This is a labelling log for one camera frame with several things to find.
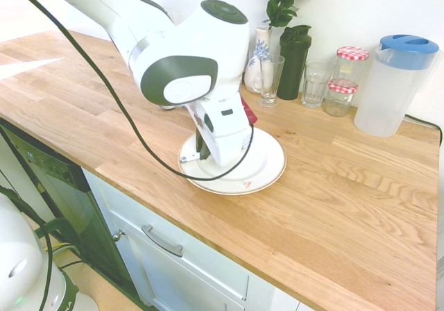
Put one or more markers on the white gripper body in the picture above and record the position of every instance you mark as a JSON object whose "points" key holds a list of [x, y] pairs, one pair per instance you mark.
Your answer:
{"points": [[229, 149]]}

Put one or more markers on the clear ribbed tumbler glass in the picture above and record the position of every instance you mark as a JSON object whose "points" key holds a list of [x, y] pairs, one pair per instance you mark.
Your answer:
{"points": [[315, 85]]}

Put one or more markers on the dark dishwasher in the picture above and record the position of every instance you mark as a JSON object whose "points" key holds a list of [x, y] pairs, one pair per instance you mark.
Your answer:
{"points": [[66, 193]]}

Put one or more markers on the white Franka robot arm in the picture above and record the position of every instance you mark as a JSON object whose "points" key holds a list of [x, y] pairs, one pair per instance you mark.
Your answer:
{"points": [[180, 57]]}

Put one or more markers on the footed sundae glass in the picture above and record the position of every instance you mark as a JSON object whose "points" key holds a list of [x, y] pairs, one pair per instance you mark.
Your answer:
{"points": [[270, 82]]}

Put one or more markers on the red rose with leaves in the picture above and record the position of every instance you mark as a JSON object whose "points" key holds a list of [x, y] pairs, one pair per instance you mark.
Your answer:
{"points": [[279, 9]]}

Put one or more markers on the red wrist mount bracket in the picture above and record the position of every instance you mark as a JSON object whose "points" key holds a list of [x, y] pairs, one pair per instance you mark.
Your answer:
{"points": [[250, 113]]}

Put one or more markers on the white gold-rimmed plate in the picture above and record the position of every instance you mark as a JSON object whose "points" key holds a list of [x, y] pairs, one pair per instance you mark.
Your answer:
{"points": [[270, 165]]}

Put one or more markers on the tall jar red gingham lid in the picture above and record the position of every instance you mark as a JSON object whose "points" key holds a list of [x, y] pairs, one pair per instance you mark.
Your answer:
{"points": [[351, 64]]}

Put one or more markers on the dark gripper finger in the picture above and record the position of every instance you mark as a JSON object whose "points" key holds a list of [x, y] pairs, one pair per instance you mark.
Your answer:
{"points": [[205, 152], [199, 142]]}

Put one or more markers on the small jar red gingham lid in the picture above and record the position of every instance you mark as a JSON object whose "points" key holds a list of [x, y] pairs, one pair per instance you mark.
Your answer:
{"points": [[340, 99]]}

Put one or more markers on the plastic pitcher with blue lid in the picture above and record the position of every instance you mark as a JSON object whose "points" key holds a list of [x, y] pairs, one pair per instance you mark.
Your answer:
{"points": [[388, 96]]}

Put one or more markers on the white kitchen cabinet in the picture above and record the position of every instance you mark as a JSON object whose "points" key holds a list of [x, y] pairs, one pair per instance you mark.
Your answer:
{"points": [[194, 273]]}

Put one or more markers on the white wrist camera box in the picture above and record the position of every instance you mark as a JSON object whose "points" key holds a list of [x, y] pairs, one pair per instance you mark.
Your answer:
{"points": [[229, 120]]}

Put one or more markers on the white blue-floral vase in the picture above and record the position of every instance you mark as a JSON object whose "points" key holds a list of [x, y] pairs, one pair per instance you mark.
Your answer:
{"points": [[258, 47]]}

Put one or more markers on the silver cabinet knob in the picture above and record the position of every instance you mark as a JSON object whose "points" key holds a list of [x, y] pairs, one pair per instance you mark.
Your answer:
{"points": [[118, 235]]}

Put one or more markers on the dark green shaker bottle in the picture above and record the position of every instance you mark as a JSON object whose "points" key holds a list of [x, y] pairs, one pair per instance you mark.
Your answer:
{"points": [[295, 61]]}

